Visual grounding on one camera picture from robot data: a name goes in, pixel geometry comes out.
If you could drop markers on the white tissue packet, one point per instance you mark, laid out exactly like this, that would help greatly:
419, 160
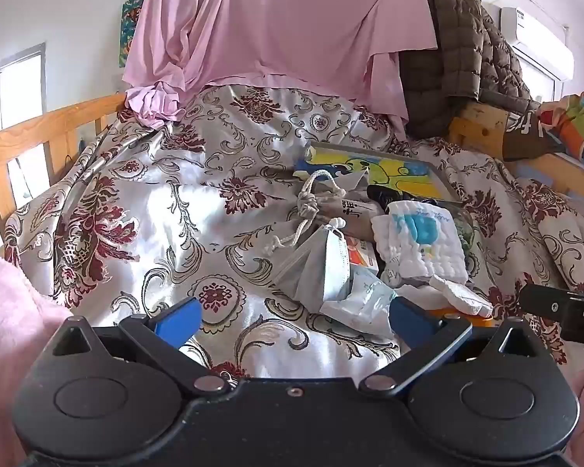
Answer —
360, 301

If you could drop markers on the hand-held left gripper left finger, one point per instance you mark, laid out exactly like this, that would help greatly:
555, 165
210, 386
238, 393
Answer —
180, 318

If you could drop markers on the wooden bed rail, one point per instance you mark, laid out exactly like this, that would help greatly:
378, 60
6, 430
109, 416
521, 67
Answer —
39, 126

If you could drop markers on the white air conditioner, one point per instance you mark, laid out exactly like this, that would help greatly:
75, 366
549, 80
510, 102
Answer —
535, 34

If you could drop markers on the floral satin bedspread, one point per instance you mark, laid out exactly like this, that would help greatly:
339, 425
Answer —
151, 214

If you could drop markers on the light blue face mask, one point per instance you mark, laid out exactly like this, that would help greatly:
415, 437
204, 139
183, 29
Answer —
338, 262

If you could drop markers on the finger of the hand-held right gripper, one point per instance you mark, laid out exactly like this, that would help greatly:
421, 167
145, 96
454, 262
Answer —
545, 304

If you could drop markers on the orange and white box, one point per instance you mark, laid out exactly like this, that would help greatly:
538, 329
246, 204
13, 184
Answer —
362, 253

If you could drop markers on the colourful wall poster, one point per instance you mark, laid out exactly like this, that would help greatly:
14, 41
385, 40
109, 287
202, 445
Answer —
131, 29

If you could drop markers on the brown quilted jacket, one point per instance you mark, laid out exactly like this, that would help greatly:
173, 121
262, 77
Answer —
467, 58

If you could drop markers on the black sock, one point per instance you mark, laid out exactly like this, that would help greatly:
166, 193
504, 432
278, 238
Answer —
384, 194

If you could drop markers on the grey cloth pouch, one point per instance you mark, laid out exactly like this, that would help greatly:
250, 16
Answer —
301, 267

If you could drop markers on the colourful clothes pile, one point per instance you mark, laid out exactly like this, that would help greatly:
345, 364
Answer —
574, 116

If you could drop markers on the pink fluffy blanket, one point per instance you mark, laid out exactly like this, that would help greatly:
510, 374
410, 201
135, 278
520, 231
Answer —
9, 331

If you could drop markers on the white towel with blue print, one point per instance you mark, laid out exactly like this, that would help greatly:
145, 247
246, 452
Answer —
418, 253

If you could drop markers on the brown cloth with white print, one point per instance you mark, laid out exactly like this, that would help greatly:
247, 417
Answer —
525, 141

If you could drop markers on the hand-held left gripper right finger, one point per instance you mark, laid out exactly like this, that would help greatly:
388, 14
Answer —
409, 318

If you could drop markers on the pink hanging sheet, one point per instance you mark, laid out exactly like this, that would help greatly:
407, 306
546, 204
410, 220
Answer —
272, 19

